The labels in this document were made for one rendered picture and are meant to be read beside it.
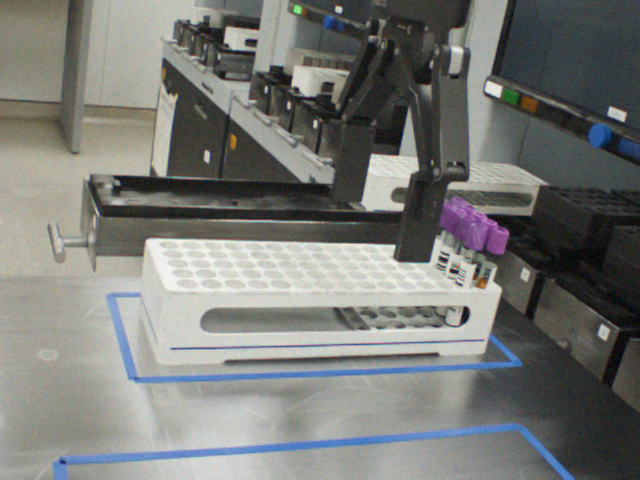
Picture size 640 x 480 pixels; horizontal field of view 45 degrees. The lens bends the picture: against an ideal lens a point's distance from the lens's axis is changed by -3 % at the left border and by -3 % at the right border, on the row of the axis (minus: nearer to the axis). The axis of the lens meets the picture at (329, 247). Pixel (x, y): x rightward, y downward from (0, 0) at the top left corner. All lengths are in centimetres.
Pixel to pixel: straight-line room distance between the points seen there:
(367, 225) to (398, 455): 52
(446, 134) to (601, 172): 89
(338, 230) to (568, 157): 50
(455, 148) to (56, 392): 33
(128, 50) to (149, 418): 406
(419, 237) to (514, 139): 71
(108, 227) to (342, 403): 43
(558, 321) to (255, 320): 43
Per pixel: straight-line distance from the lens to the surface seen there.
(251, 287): 62
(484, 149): 128
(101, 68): 456
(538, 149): 134
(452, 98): 59
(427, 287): 69
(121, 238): 95
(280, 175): 177
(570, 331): 98
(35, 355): 63
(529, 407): 67
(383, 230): 106
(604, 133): 102
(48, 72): 453
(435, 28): 61
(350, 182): 73
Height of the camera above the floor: 114
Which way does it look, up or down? 21 degrees down
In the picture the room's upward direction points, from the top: 11 degrees clockwise
